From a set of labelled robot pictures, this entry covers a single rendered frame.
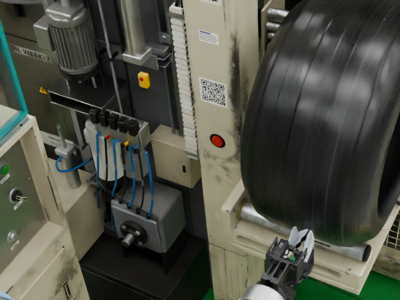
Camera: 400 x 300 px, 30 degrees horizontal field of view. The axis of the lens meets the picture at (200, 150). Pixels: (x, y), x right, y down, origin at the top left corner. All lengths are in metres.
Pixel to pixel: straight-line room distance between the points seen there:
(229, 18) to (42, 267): 0.81
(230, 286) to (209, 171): 0.49
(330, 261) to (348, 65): 0.57
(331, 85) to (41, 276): 0.91
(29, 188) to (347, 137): 0.81
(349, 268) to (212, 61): 0.61
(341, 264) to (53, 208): 0.74
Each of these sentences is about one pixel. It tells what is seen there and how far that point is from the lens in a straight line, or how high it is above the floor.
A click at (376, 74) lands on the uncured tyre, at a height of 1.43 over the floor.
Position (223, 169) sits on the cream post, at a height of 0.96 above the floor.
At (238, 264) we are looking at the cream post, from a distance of 2.25.
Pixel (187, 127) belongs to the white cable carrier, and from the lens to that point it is 1.95.
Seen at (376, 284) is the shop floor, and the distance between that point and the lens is 2.94.
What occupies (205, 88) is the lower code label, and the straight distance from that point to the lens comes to 1.80.
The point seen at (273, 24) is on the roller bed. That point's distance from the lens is 2.13.
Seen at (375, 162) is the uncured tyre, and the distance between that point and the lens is 1.53.
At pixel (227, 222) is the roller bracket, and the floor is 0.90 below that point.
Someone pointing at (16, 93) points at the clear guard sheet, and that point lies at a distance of 1.71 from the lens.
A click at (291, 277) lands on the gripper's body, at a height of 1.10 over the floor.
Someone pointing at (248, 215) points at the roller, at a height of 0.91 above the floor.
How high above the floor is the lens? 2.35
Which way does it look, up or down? 43 degrees down
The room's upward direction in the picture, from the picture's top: 6 degrees counter-clockwise
